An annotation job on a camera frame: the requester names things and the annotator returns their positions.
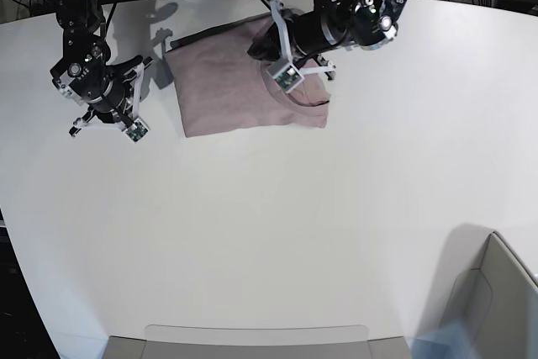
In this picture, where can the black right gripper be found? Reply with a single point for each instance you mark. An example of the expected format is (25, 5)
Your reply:
(108, 98)

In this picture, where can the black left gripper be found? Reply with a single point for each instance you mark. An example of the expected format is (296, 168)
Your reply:
(307, 32)

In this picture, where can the dusty pink T-shirt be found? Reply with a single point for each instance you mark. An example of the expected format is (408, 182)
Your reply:
(220, 88)

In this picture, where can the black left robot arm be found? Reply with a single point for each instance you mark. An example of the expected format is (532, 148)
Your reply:
(373, 23)

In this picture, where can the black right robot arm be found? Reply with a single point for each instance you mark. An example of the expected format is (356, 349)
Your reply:
(84, 42)

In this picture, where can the grey storage bin right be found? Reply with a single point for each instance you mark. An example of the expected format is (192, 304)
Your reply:
(492, 310)

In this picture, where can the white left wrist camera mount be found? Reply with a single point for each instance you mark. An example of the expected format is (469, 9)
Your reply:
(288, 72)

